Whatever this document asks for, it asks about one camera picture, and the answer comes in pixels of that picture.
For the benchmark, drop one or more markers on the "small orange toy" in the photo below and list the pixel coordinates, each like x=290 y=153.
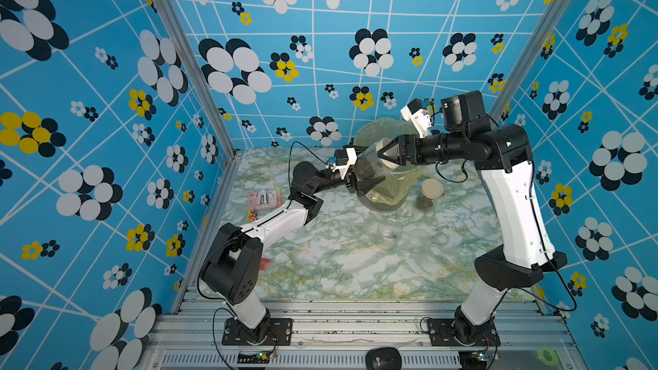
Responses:
x=252 y=214

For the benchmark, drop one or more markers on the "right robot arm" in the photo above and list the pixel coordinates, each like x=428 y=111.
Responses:
x=504 y=161

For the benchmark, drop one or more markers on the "small red packet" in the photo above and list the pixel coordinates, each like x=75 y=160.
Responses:
x=264 y=263

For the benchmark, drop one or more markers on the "jar with wooden lid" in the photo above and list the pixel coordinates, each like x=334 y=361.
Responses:
x=431 y=190
x=370 y=168

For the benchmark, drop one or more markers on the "circuit board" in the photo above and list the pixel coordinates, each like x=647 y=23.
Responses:
x=260 y=358
x=473 y=360

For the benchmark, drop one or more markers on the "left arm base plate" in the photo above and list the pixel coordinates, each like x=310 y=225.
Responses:
x=270 y=332

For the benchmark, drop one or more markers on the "left circuit board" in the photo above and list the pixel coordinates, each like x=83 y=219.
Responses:
x=260 y=358

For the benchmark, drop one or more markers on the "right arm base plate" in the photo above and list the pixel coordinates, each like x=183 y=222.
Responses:
x=460 y=333

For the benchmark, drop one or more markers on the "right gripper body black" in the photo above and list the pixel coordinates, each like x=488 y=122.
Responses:
x=412 y=142

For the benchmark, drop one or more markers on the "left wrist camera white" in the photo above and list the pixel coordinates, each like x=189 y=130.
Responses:
x=342 y=161

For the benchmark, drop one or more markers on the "pink card package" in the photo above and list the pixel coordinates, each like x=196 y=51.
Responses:
x=265 y=199

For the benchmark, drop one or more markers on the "right circuit board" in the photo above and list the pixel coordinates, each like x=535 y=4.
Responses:
x=473 y=360

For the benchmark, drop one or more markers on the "clear plastic tea jar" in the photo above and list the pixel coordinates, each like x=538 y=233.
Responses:
x=389 y=232

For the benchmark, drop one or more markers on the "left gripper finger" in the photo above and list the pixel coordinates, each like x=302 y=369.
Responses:
x=362 y=153
x=366 y=185

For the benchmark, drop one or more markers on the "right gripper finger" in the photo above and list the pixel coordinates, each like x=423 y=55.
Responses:
x=397 y=144
x=389 y=159

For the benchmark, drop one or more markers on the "round wooden jar lid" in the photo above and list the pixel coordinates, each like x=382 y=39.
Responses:
x=379 y=144

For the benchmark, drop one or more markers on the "green tape roll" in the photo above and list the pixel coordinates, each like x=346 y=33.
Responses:
x=548 y=357

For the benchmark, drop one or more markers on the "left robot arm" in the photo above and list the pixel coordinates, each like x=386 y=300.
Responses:
x=232 y=265

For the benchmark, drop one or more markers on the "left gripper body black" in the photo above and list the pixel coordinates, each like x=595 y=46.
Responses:
x=349 y=183

